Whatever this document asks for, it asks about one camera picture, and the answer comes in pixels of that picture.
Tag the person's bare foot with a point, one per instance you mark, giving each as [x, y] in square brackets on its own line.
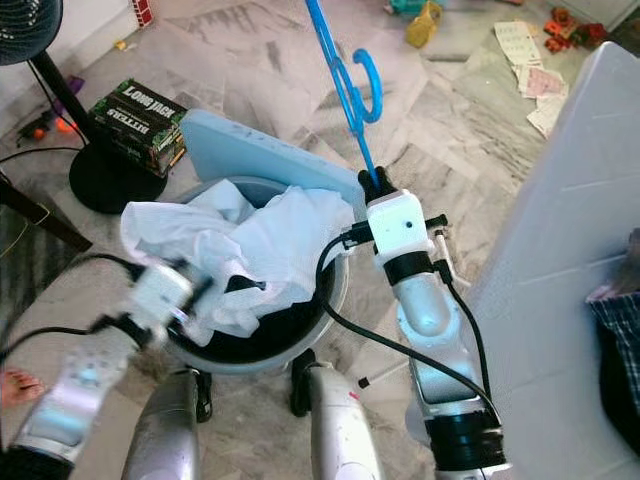
[22, 387]

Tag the dark wooden furniture leg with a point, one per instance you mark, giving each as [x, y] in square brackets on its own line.
[45, 212]

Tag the grey round laundry basket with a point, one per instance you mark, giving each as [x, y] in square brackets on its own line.
[290, 345]

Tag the blue white plaid shirt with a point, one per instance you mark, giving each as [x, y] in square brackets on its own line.
[618, 320]

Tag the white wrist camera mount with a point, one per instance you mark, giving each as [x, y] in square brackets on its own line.
[397, 225]
[165, 295]

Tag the black crumpled cloth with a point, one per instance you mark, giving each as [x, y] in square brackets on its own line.
[622, 400]

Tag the silver right robot leg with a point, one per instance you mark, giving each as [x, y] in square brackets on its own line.
[340, 430]

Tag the teal plastic toy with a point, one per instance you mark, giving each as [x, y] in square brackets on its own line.
[405, 6]

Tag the silver left robot leg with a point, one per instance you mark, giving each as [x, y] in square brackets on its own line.
[172, 430]

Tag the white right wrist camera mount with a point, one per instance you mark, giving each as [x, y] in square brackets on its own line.
[397, 225]

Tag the red brick pattern box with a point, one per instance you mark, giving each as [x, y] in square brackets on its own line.
[143, 12]

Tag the red orange toy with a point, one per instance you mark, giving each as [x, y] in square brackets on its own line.
[560, 28]

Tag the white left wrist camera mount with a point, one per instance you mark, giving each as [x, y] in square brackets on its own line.
[165, 295]

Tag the yellow plastic toy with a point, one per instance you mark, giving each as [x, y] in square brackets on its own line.
[423, 25]

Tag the Long Jack Bitters carton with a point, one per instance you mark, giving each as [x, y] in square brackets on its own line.
[140, 122]

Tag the blue plastic clothes hanger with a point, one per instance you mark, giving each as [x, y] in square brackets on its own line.
[376, 88]

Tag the silver robot leg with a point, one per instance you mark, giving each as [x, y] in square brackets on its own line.
[340, 430]
[172, 430]

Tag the grey plastic folding table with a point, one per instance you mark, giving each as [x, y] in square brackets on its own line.
[560, 250]

